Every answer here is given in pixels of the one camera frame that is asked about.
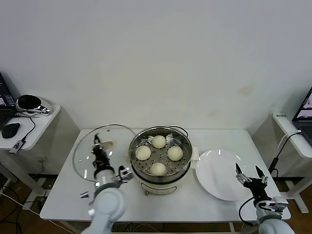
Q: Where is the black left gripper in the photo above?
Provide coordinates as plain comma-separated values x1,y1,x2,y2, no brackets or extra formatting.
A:
92,133,112,173

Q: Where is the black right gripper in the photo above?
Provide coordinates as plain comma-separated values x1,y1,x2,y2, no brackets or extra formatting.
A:
234,163,269,199

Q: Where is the glass pot lid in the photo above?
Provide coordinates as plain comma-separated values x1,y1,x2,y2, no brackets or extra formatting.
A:
72,123,137,183

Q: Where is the white steamed baozi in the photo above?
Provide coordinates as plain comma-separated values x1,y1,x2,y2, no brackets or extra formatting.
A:
149,162,167,176
167,145,184,161
151,135,166,149
135,145,152,161

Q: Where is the steel steamer basket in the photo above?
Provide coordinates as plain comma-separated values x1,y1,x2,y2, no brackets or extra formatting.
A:
128,126,200,182

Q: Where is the white round plate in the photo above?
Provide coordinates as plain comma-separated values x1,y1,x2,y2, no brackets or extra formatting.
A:
195,149,254,202

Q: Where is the white side table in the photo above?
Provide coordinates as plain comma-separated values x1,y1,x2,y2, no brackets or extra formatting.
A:
252,112,312,215
0,104,80,210

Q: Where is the cream electric cooker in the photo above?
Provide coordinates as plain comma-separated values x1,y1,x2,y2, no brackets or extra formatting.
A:
130,156,191,196

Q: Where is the small usb hub adapter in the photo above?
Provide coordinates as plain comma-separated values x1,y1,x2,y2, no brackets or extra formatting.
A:
8,140,26,155

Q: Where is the black open laptop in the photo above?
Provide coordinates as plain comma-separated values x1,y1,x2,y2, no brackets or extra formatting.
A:
291,85,312,141
0,72,18,130

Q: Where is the shiny chrome headset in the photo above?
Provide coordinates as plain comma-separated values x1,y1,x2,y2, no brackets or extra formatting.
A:
15,94,53,115

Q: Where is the black computer mouse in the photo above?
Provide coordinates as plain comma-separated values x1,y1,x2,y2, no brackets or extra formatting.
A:
0,122,20,139

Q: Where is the white floor power strip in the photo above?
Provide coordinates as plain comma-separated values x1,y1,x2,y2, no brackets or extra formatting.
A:
22,196,47,211

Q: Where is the laptop charger cable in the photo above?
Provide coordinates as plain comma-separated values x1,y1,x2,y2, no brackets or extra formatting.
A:
268,130,302,176

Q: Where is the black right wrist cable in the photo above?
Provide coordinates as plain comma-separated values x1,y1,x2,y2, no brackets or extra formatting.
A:
238,197,258,224

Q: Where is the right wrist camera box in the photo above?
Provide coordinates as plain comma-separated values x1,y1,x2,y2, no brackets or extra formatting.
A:
264,196,290,213

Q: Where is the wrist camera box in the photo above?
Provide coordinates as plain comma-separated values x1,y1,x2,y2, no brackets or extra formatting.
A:
118,165,134,183
264,196,290,213

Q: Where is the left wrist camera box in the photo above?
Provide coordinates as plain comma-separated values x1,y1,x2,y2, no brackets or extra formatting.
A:
118,165,134,183

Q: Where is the white table frame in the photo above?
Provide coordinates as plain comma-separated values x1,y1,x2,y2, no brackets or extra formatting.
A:
112,221,259,234

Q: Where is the thin black desk cable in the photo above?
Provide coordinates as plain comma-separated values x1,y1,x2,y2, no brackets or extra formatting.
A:
13,113,36,144

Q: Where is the grey cable bundle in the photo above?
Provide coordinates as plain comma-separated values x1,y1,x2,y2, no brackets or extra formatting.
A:
114,220,156,232

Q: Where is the white floor cable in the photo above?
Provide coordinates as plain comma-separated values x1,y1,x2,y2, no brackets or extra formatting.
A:
0,192,41,216

